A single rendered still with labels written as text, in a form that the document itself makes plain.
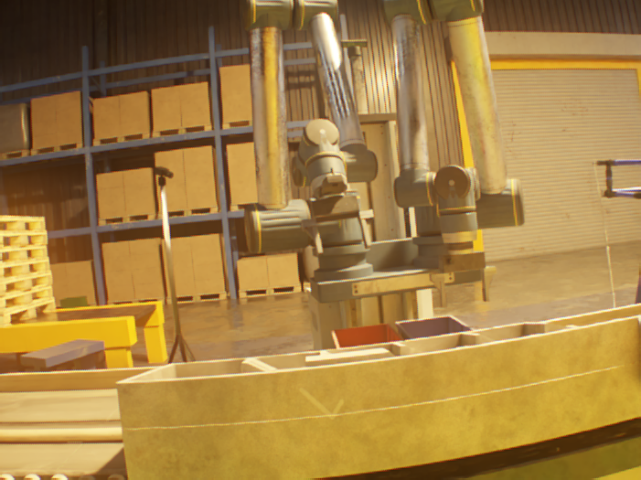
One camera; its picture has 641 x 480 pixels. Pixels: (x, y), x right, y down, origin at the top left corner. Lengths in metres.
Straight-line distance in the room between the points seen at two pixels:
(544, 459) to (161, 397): 0.70
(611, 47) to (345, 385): 13.30
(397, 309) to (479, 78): 1.18
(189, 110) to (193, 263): 3.00
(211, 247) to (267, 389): 9.04
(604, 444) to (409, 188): 0.99
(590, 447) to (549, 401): 0.14
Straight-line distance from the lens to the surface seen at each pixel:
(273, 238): 1.96
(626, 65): 14.49
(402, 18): 1.93
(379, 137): 2.49
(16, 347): 4.94
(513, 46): 12.48
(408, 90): 1.77
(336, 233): 2.01
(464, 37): 1.94
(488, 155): 2.04
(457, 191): 1.45
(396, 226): 2.45
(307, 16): 2.06
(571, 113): 13.20
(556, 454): 1.03
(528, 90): 12.78
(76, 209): 12.36
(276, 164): 1.96
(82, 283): 10.74
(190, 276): 10.00
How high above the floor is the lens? 1.24
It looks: 1 degrees down
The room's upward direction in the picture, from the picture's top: 6 degrees counter-clockwise
